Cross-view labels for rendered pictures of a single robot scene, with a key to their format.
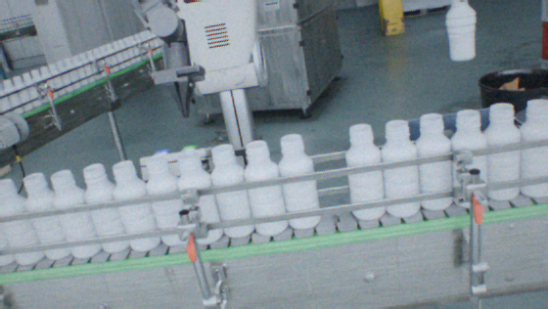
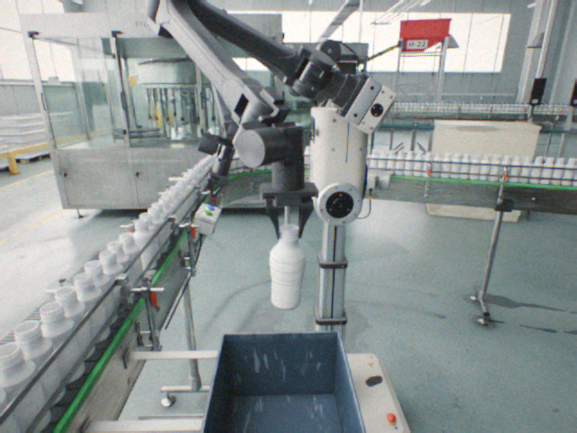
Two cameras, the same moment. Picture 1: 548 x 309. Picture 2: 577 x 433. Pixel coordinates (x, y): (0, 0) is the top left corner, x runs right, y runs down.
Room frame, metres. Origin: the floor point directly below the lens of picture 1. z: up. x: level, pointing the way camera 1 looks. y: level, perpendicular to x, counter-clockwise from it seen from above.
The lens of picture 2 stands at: (1.10, -1.13, 1.55)
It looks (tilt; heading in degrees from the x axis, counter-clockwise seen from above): 20 degrees down; 82
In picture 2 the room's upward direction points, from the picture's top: straight up
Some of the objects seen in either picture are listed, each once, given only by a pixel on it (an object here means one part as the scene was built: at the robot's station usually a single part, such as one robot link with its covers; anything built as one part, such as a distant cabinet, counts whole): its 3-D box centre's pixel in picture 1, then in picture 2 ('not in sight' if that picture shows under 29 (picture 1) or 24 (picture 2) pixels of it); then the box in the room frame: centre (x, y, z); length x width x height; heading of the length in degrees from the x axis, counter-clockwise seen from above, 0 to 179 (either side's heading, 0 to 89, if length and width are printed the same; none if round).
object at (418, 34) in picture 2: not in sight; (416, 99); (4.64, 5.88, 1.40); 0.92 x 0.72 x 2.80; 156
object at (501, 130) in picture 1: (501, 152); (90, 308); (0.74, -0.39, 1.08); 0.06 x 0.06 x 0.17
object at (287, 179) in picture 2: not in sight; (288, 177); (1.18, -0.53, 1.41); 0.10 x 0.07 x 0.07; 177
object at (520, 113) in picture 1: (521, 132); not in sight; (2.48, -1.44, 0.32); 0.45 x 0.45 x 0.64
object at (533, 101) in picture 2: not in sight; (535, 92); (5.67, 4.01, 1.55); 0.17 x 0.15 x 0.42; 156
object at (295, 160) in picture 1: (297, 182); (144, 244); (0.77, -0.04, 1.08); 0.06 x 0.06 x 0.17
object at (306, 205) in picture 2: not in sight; (292, 214); (1.19, -0.53, 1.33); 0.07 x 0.07 x 0.09; 87
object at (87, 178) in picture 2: not in sight; (189, 117); (0.34, 4.58, 1.18); 2.88 x 2.73 x 2.35; 174
